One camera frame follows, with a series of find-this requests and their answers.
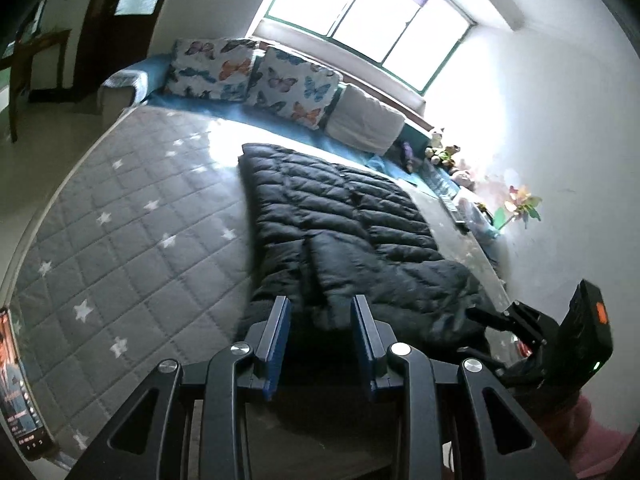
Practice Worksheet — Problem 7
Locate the dark wooden door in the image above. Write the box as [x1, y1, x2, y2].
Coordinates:
[75, 0, 183, 103]

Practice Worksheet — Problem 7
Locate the colourful pinwheel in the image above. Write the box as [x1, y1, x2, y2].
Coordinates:
[492, 185, 542, 233]

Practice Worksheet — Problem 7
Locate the brown plush toy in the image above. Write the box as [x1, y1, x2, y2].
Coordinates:
[425, 145, 458, 169]

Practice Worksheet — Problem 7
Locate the grey patterned cloth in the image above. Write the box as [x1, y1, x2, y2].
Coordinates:
[100, 70, 148, 107]

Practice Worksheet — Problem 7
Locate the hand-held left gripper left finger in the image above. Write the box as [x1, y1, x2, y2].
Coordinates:
[65, 296, 292, 480]

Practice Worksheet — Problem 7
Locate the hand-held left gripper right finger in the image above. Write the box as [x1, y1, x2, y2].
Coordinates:
[350, 295, 576, 480]

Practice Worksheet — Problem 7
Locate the black down jacket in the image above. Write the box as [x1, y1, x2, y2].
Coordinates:
[237, 142, 501, 356]

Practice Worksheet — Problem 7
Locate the clear plastic box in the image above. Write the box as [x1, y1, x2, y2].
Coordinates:
[457, 195, 501, 239]

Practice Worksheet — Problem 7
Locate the plain white pillow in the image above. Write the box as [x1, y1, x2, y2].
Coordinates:
[325, 84, 407, 157]

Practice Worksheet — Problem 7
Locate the butterfly print pillow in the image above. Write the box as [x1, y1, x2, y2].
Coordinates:
[167, 37, 261, 103]
[245, 46, 343, 131]

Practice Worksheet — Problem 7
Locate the grey star quilted mattress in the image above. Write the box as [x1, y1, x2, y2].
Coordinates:
[10, 105, 506, 480]

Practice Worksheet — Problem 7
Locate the smartphone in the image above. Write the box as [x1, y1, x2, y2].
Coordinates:
[0, 307, 51, 462]

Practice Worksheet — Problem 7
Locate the wooden side table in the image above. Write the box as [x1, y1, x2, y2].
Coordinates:
[7, 29, 72, 143]

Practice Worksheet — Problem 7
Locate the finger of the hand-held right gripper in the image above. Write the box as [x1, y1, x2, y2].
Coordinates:
[465, 306, 514, 332]
[457, 345, 507, 377]

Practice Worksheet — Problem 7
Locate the blue sofa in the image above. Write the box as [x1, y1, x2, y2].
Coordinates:
[100, 52, 451, 196]

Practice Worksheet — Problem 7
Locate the green framed window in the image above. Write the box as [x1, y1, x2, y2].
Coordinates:
[262, 0, 476, 95]

